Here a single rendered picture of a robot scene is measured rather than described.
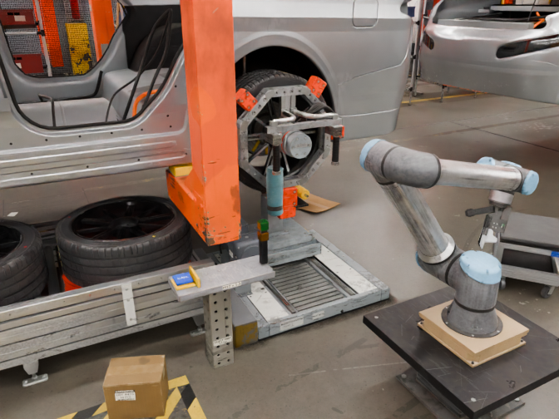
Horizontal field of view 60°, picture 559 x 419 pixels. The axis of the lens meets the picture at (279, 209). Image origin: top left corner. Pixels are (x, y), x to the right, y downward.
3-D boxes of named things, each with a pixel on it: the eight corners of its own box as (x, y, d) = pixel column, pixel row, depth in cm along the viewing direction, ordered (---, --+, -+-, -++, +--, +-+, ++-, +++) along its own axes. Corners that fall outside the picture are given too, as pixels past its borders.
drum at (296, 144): (293, 147, 268) (294, 122, 263) (313, 158, 251) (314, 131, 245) (270, 150, 263) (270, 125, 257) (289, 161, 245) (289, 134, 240)
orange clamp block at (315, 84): (311, 96, 263) (319, 81, 262) (319, 98, 257) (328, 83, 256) (302, 89, 259) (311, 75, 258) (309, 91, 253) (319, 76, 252)
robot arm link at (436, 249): (452, 293, 196) (374, 168, 154) (422, 274, 211) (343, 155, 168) (477, 266, 198) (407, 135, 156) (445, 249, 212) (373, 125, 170)
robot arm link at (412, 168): (414, 154, 144) (546, 170, 179) (387, 145, 154) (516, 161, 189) (403, 191, 147) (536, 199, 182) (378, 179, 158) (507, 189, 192)
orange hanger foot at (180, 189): (195, 191, 279) (191, 132, 265) (230, 226, 236) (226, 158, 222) (167, 196, 272) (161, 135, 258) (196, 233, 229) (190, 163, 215)
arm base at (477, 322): (507, 323, 189) (512, 302, 186) (476, 341, 180) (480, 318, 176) (467, 301, 204) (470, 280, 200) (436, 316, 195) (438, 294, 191)
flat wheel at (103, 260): (152, 221, 300) (148, 185, 291) (217, 259, 257) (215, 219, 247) (42, 258, 258) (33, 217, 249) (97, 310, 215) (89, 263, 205)
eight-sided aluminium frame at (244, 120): (323, 176, 285) (327, 81, 263) (329, 179, 279) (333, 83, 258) (237, 192, 262) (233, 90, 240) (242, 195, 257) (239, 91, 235)
